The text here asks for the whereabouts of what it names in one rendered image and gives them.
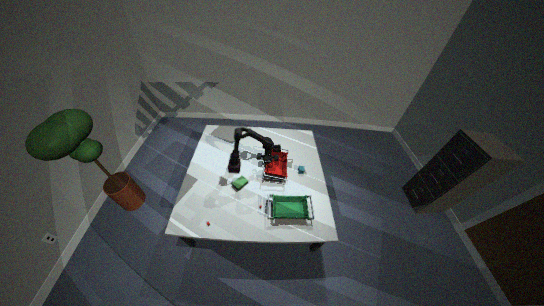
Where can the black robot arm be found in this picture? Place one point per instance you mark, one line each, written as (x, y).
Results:
(267, 142)

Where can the small green block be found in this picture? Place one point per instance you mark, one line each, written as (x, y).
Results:
(240, 182)

